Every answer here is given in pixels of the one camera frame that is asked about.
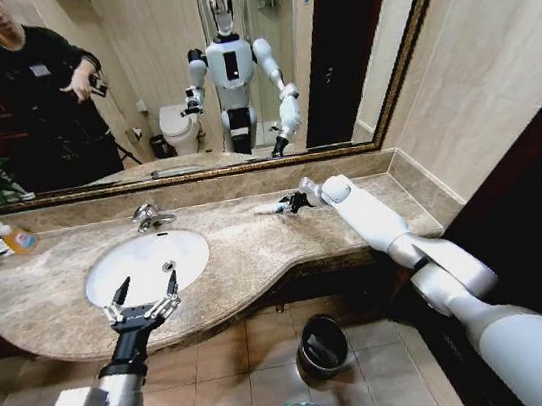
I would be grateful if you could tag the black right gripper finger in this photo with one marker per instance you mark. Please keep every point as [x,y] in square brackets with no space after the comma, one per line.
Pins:
[291,195]
[294,208]

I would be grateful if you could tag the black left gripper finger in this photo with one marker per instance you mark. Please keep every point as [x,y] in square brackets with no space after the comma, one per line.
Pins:
[169,298]
[116,305]

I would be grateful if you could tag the white tissue trash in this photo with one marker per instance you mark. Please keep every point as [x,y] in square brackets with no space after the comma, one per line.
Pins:
[268,208]

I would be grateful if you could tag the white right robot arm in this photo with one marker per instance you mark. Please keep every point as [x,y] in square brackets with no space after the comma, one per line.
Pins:
[444,284]

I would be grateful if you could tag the chrome sink drain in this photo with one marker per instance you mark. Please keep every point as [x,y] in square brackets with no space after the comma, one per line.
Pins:
[169,265]

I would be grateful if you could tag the white oval sink basin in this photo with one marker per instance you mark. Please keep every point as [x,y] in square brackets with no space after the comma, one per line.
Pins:
[123,264]

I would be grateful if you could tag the round dark metal trash bin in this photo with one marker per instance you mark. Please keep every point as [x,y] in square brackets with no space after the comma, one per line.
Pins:
[322,352]

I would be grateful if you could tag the chrome faucet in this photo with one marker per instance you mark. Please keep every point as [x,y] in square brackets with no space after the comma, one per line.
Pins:
[146,215]

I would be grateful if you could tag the orange hand soap bottle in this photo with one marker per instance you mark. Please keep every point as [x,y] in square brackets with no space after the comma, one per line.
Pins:
[19,242]

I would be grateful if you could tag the gold framed wall mirror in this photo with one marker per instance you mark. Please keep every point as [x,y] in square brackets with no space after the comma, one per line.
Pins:
[154,53]

